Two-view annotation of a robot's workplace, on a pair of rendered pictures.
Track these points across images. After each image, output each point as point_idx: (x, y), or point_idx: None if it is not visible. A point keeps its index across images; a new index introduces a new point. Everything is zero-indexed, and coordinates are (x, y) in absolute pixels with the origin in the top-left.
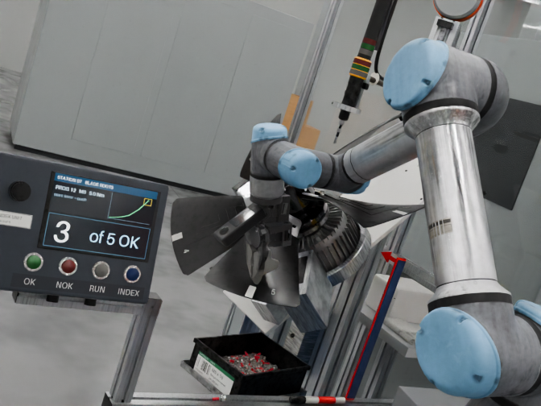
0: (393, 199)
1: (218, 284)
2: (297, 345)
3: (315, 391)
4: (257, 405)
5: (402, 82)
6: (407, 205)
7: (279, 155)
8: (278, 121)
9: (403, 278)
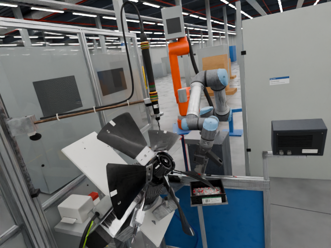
0: (105, 156)
1: (212, 185)
2: (125, 244)
3: (128, 243)
4: (223, 175)
5: (227, 79)
6: (149, 134)
7: (217, 121)
8: (116, 164)
9: (65, 204)
